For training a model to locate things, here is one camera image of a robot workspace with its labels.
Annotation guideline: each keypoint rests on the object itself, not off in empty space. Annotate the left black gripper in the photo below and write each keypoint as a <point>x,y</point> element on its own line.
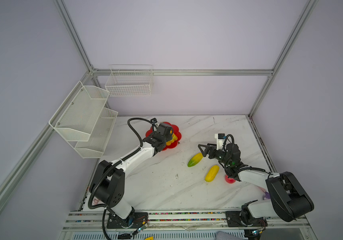
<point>169,138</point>

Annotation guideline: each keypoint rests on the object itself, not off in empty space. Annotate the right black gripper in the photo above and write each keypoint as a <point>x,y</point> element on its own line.
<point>212,151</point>

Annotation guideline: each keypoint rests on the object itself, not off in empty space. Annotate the yellow fake banana bunch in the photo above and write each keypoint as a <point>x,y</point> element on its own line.
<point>174,139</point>

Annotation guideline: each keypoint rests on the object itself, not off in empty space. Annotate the green yellow fake mango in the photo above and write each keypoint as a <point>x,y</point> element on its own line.
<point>195,160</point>

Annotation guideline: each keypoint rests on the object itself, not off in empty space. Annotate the yellow fake fruit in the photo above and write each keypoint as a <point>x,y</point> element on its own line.
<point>213,171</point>

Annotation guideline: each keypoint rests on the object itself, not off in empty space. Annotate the red fake apple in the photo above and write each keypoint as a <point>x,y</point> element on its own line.
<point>229,180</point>

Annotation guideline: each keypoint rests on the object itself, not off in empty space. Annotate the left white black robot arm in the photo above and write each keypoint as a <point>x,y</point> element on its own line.
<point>108,183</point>

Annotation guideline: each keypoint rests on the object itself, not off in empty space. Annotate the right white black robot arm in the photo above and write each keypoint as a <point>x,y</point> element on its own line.
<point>287,198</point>

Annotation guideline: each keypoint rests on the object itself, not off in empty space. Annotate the red flower-shaped fruit bowl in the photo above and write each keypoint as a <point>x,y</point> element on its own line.
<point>176,131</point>

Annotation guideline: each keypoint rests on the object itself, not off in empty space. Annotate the white mesh two-tier shelf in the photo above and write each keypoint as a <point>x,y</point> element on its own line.
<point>84,121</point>

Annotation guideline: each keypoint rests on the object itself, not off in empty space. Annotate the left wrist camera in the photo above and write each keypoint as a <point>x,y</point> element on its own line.
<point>154,122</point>

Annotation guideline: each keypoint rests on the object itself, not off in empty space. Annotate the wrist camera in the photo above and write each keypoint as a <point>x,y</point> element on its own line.
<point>154,122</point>
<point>220,139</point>

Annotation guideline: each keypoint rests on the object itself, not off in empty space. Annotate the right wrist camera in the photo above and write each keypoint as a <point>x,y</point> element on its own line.
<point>220,139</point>

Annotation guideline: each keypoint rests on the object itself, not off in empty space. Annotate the white wire wall basket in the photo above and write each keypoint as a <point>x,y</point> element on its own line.
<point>130,80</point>

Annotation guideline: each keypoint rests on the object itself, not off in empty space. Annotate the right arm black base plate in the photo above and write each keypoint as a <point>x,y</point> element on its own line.
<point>234,219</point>

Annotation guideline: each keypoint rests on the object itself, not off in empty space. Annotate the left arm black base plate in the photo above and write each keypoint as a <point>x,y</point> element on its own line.
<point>136,220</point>

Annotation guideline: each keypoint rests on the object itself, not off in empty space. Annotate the aluminium front mounting rail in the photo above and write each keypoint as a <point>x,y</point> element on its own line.
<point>174,220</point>

